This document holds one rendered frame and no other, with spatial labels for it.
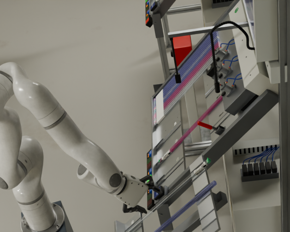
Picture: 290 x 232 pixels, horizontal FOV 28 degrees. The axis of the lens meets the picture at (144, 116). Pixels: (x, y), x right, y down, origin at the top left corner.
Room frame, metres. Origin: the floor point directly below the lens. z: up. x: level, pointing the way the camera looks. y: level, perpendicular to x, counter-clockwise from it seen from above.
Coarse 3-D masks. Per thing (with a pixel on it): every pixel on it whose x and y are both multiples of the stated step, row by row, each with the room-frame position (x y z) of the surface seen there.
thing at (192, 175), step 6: (192, 174) 1.42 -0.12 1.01; (186, 180) 1.42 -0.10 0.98; (180, 186) 1.42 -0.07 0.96; (174, 192) 1.42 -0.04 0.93; (168, 198) 1.43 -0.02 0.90; (156, 204) 1.44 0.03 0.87; (162, 204) 1.43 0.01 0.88; (150, 210) 1.44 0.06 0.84; (144, 216) 1.44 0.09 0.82; (138, 222) 1.44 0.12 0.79; (132, 228) 1.43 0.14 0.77
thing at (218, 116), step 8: (224, 32) 2.10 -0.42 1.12; (232, 32) 2.03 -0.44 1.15; (224, 40) 2.05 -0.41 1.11; (208, 80) 1.92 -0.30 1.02; (208, 88) 1.87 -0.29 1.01; (208, 96) 1.83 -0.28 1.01; (216, 96) 1.78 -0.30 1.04; (208, 104) 1.78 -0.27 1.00; (216, 112) 1.70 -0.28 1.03; (224, 112) 1.65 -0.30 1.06; (240, 112) 1.56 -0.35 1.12; (216, 120) 1.66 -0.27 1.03; (224, 120) 1.61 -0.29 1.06; (232, 120) 1.57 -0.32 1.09; (216, 136) 1.58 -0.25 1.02
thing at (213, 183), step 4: (212, 184) 1.31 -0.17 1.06; (216, 184) 1.31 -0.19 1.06; (204, 188) 1.32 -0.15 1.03; (208, 188) 1.31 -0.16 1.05; (200, 192) 1.32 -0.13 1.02; (204, 192) 1.31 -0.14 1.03; (196, 196) 1.32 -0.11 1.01; (200, 196) 1.31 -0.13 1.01; (192, 200) 1.32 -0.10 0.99; (196, 200) 1.31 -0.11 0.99; (188, 204) 1.32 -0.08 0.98; (192, 204) 1.31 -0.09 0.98; (184, 208) 1.32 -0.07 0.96; (188, 208) 1.31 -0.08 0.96; (180, 212) 1.31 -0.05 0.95; (172, 216) 1.33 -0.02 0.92; (176, 216) 1.32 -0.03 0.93; (168, 220) 1.32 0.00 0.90; (172, 220) 1.32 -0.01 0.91; (164, 224) 1.32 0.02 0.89; (168, 224) 1.32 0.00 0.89; (160, 228) 1.32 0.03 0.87; (164, 228) 1.32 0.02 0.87
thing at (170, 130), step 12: (180, 108) 1.97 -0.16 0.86; (168, 120) 1.98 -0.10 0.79; (180, 120) 1.89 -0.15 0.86; (156, 132) 1.99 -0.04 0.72; (168, 132) 1.90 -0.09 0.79; (180, 132) 1.82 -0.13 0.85; (168, 144) 1.83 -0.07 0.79; (180, 144) 1.75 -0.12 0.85; (168, 156) 1.76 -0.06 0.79; (180, 156) 1.68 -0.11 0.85; (168, 168) 1.69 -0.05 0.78; (180, 168) 1.62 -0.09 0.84; (168, 180) 1.63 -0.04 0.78
